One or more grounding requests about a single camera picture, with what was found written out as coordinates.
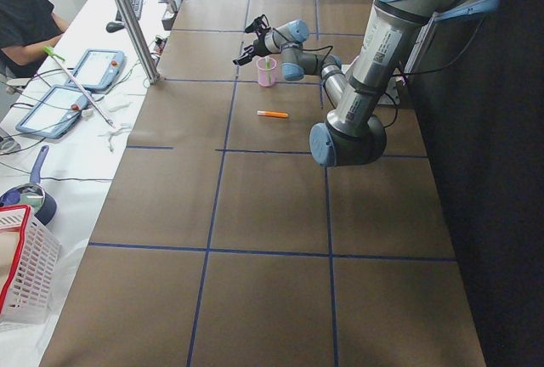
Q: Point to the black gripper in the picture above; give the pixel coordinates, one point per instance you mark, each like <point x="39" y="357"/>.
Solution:
<point x="260" y="46"/>

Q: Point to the orange marker pen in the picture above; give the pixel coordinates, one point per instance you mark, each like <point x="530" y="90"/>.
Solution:
<point x="273" y="114"/>

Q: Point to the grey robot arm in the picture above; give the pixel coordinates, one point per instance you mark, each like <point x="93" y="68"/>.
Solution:
<point x="351" y="134"/>

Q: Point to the pink mesh pen holder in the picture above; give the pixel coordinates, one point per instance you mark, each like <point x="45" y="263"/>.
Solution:
<point x="266" y="78"/>

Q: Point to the black computer mouse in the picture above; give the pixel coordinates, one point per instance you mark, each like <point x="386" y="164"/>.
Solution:
<point x="114" y="26"/>

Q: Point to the upper blue teach pendant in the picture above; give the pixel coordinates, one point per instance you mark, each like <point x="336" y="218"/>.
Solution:
<point x="97" y="69"/>

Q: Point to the blue teach pendant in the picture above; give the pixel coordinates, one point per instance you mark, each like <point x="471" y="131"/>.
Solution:
<point x="54" y="113"/>
<point x="97" y="69"/>

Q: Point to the lower blue teach pendant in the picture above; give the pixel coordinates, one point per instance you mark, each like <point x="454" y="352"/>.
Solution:
<point x="54" y="113"/>

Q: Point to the person in black shirt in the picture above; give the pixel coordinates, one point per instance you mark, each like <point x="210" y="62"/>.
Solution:
<point x="27" y="28"/>

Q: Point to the blue frying pan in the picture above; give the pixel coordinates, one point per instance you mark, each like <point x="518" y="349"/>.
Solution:
<point x="32" y="193"/>

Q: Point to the white red plastic basket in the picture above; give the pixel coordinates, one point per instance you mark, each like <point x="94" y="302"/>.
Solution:
<point x="29" y="253"/>

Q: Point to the aluminium frame post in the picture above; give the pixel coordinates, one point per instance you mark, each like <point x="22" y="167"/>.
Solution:
<point x="138" y="40"/>

